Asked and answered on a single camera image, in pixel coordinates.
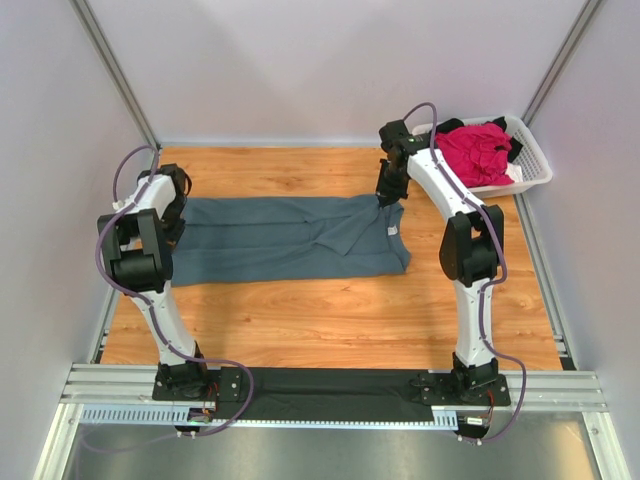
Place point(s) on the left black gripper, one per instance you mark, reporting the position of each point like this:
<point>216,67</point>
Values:
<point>173,236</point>

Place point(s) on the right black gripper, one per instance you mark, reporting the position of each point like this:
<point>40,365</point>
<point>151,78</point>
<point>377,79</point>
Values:
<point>387,194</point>

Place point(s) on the grey blue t shirt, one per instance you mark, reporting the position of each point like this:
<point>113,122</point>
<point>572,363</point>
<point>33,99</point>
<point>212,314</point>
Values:
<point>238,240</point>

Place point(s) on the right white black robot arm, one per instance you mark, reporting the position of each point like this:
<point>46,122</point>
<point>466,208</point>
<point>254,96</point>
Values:
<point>471,250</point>

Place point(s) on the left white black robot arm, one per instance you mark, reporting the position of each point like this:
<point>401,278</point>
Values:
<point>135,244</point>

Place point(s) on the magenta t shirt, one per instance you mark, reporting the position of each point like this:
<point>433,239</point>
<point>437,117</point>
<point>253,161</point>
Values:
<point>473,176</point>

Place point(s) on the white garment in basket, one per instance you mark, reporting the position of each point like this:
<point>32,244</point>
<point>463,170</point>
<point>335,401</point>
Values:
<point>514,172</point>

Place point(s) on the black garment in basket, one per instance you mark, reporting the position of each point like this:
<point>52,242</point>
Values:
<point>477,143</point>

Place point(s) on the rear aluminium table rail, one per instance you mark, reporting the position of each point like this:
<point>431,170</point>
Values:
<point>268,143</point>

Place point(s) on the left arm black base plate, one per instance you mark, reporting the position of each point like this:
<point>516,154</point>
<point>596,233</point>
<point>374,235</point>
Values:
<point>225,385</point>

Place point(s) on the grey slotted cable duct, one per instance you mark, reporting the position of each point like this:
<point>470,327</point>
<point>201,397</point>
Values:
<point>183,416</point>

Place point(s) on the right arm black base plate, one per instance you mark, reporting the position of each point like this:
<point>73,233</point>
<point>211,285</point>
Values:
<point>442,389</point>

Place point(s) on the left aluminium frame post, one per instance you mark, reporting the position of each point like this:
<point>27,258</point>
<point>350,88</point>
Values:
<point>101,44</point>

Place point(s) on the aluminium frame post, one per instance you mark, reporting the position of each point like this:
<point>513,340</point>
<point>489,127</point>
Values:
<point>587,14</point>
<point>101,44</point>

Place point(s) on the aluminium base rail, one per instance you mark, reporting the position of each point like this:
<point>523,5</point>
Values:
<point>546,391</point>

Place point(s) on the right aluminium frame post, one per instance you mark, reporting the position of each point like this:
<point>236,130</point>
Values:
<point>587,14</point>

